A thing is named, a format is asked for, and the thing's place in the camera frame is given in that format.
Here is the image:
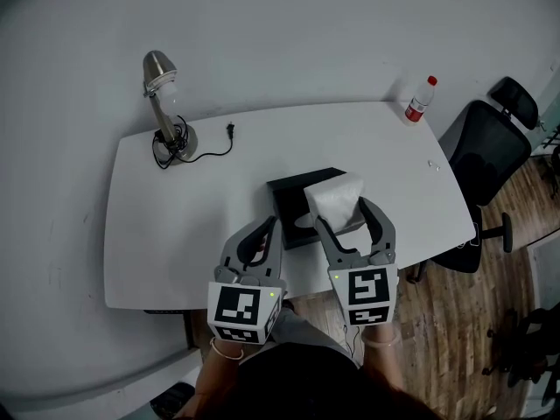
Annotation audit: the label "clear bottle with red cap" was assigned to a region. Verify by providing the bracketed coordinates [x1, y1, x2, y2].
[403, 74, 439, 128]

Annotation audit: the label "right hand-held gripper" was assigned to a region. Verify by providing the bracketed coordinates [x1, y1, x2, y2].
[315, 197, 400, 328]

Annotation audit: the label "gold bangle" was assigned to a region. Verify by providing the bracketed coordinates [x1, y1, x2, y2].
[209, 336, 245, 362]

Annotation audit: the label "person's right forearm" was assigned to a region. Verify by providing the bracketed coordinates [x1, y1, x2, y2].
[362, 324, 406, 393]

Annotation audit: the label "black box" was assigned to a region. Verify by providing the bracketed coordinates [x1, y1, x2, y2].
[266, 166, 367, 251]

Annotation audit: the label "black mesh office chair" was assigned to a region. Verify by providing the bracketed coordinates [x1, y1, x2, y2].
[409, 76, 540, 284]

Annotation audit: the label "black round bin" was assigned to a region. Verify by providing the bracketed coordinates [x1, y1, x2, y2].
[150, 381, 197, 420]

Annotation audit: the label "silver desk lamp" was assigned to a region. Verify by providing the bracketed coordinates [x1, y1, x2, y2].
[142, 50, 199, 166]

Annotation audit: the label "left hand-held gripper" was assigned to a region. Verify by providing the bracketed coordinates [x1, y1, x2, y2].
[206, 215, 288, 346]

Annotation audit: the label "black lamp cable with plug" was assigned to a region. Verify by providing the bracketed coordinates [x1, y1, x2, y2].
[151, 115, 238, 171]

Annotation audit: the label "pale pink bangle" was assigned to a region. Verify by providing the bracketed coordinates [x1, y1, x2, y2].
[364, 333, 402, 348]

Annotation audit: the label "black swivel chair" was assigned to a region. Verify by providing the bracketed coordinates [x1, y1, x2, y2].
[480, 306, 560, 389]

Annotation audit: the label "person's black top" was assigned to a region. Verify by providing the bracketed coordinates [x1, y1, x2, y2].
[238, 341, 373, 420]

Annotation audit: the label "person's grey trousers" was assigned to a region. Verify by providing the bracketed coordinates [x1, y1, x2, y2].
[269, 306, 358, 362]

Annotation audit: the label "person's left forearm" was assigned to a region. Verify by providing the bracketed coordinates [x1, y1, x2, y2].
[194, 337, 246, 410]

